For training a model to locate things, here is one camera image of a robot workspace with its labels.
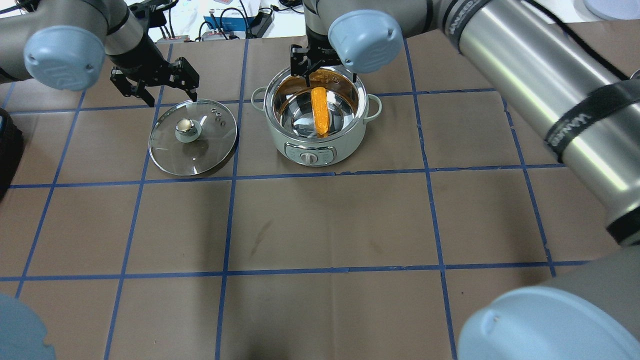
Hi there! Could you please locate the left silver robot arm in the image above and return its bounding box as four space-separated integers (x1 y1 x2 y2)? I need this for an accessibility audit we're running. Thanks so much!
0 0 200 107

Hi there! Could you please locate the pale green electric pot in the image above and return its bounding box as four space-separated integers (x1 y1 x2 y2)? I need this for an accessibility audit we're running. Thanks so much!
250 65 383 167

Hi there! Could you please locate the blue white box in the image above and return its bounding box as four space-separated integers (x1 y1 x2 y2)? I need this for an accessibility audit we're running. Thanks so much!
202 2 265 38

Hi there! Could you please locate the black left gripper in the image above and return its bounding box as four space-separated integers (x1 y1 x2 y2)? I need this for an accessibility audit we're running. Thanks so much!
110 35 200 108

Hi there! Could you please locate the dark rice cooker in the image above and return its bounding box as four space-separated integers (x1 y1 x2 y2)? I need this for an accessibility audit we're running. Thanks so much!
0 108 25 199

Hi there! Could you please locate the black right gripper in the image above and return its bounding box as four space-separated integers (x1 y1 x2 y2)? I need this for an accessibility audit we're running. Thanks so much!
290 30 361 88

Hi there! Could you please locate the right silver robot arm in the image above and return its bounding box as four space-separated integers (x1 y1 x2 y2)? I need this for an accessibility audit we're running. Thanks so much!
291 0 639 360

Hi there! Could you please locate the glass pot lid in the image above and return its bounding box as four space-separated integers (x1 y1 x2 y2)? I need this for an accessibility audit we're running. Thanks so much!
147 99 239 177

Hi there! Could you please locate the brown paper table cover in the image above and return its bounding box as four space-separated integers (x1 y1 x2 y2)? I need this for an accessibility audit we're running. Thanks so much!
0 31 619 360

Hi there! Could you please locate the yellow corn cob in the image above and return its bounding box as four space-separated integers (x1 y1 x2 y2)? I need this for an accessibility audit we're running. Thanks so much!
310 87 330 138

